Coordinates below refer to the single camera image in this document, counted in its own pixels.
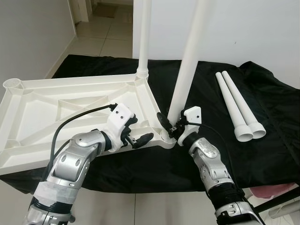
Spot pink cushion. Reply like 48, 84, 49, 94
251, 184, 300, 200

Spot white plastic table top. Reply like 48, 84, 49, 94
0, 70, 183, 177

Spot black cloth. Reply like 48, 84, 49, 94
0, 54, 300, 194

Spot white door frame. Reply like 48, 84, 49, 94
69, 0, 94, 23

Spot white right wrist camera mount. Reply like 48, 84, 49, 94
177, 106, 203, 141

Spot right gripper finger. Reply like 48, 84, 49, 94
156, 111, 172, 133

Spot black pole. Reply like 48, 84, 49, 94
253, 187, 300, 214

